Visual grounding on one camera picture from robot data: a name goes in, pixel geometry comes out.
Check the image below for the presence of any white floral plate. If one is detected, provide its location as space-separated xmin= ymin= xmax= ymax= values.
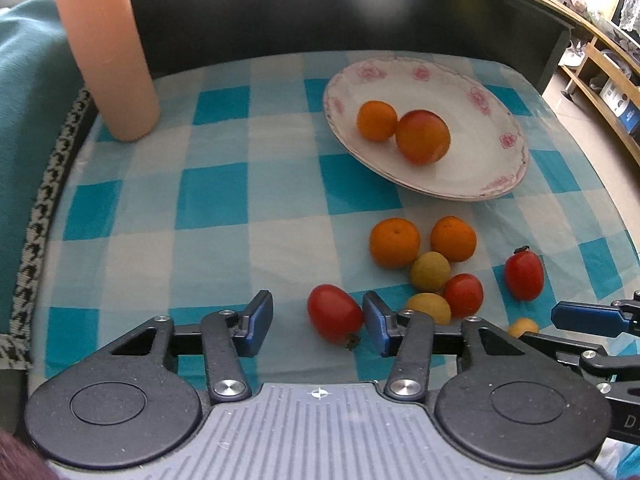
xmin=322 ymin=58 xmax=530 ymax=203

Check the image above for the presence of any red-orange round fruit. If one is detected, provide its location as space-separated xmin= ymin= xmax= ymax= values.
xmin=395 ymin=109 xmax=452 ymax=166

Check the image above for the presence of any blue white checkered tablecloth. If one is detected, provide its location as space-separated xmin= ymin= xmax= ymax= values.
xmin=30 ymin=50 xmax=640 ymax=392

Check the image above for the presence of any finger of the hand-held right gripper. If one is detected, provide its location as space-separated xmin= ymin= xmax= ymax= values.
xmin=520 ymin=332 xmax=640 ymax=384
xmin=551 ymin=290 xmax=640 ymax=339

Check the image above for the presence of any wooden shelf unit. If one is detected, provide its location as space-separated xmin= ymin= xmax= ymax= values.
xmin=500 ymin=0 xmax=640 ymax=167

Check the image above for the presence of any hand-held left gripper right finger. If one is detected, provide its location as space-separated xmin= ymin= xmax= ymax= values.
xmin=362 ymin=291 xmax=543 ymax=404

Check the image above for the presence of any yellow-green round fruit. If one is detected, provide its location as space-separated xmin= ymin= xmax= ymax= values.
xmin=404 ymin=292 xmax=452 ymax=325
xmin=410 ymin=251 xmax=452 ymax=293

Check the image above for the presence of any small yellow fruit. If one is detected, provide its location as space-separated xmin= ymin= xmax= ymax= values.
xmin=508 ymin=317 xmax=540 ymax=338

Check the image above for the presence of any peach cylinder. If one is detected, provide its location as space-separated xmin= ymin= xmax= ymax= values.
xmin=52 ymin=0 xmax=161 ymax=143

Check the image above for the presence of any black white houndstooth cloth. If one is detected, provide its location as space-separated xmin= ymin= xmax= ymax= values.
xmin=0 ymin=87 xmax=97 ymax=373

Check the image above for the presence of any white blue box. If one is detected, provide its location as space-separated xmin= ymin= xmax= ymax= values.
xmin=599 ymin=80 xmax=640 ymax=136

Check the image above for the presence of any dark red cloth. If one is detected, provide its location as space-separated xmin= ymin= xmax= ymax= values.
xmin=0 ymin=431 xmax=53 ymax=480

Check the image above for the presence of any small orange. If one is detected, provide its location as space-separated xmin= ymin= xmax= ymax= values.
xmin=430 ymin=215 xmax=477 ymax=263
xmin=356 ymin=100 xmax=399 ymax=142
xmin=369 ymin=217 xmax=422 ymax=268

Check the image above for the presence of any black coffee table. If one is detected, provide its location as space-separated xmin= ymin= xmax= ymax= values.
xmin=122 ymin=0 xmax=576 ymax=97

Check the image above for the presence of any white lace curtain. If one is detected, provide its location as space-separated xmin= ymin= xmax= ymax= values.
xmin=616 ymin=0 xmax=640 ymax=46

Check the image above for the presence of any red cherry tomato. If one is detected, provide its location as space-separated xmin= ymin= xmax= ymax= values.
xmin=442 ymin=273 xmax=485 ymax=319
xmin=503 ymin=245 xmax=545 ymax=303
xmin=306 ymin=284 xmax=365 ymax=349

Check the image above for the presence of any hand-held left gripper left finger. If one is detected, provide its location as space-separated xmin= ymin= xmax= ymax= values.
xmin=97 ymin=290 xmax=275 ymax=404

